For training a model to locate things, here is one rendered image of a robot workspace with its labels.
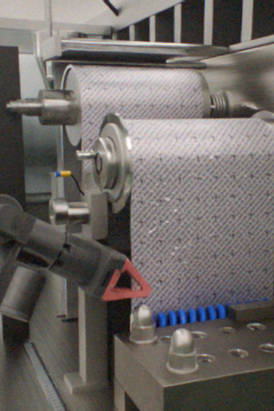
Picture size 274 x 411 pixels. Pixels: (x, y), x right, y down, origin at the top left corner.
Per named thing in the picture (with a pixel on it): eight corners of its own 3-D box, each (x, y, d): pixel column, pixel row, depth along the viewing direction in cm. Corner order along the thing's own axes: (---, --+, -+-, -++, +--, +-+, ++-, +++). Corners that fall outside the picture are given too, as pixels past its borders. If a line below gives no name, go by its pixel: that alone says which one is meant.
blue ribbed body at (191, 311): (141, 334, 81) (141, 311, 81) (269, 315, 89) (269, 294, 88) (150, 343, 78) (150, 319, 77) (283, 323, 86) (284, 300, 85)
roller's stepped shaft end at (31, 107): (6, 115, 102) (4, 97, 102) (38, 116, 105) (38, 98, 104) (8, 115, 99) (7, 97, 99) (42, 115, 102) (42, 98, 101)
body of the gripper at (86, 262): (102, 303, 73) (51, 282, 70) (80, 282, 83) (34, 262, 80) (124, 258, 73) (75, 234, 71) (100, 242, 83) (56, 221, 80)
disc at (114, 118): (96, 200, 91) (97, 107, 88) (98, 200, 92) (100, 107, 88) (127, 225, 78) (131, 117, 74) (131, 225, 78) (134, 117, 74)
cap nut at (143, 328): (124, 335, 75) (124, 302, 74) (150, 331, 76) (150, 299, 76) (135, 345, 72) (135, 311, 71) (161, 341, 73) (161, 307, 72)
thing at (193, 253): (131, 330, 81) (130, 202, 78) (271, 311, 90) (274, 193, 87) (132, 331, 81) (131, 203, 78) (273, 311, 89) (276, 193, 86)
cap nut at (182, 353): (161, 363, 67) (161, 325, 66) (190, 358, 68) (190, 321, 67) (174, 376, 63) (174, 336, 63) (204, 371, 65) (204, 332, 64)
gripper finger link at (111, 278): (145, 319, 79) (87, 295, 75) (127, 303, 85) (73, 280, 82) (166, 274, 79) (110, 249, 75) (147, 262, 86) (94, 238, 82)
